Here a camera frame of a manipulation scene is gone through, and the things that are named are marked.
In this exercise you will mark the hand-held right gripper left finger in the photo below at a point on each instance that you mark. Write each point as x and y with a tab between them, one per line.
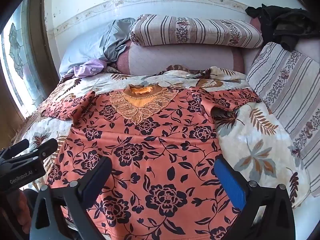
100	177

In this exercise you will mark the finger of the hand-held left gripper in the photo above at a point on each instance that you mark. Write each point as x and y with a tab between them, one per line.
16	147
45	148

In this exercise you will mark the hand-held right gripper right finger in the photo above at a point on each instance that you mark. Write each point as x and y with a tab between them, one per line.
230	182

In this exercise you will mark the orange floral shirt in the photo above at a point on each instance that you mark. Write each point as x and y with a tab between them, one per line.
155	140

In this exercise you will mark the black clothes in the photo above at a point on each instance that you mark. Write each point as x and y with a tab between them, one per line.
287	22

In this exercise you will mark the person's left hand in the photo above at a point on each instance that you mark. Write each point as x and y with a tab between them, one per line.
22	205

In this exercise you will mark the leaf print blanket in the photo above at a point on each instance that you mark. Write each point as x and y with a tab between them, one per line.
255	142

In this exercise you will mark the purple cloth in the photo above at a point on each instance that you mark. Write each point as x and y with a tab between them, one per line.
87	68

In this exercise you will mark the stained glass window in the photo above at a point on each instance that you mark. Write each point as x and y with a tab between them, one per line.
17	55

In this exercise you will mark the square striped floral pillow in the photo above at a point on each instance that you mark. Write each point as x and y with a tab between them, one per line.
287	92

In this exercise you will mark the grey-blue pillow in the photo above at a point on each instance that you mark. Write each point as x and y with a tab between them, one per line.
85	47

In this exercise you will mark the pink padded headboard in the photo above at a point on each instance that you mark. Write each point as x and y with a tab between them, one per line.
180	60

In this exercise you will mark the long striped floral pillow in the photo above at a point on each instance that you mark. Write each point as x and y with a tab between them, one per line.
195	30

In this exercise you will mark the dark wooden window frame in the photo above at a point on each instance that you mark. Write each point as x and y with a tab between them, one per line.
41	42

